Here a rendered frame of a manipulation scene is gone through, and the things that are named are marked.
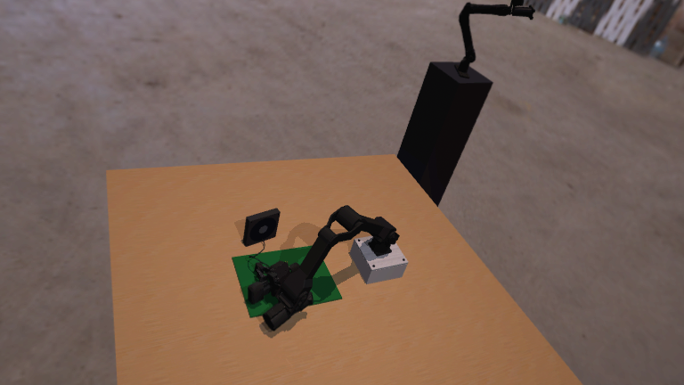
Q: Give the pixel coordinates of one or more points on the green circuit board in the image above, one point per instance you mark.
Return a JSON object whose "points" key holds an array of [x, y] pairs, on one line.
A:
{"points": [[324, 289]]}

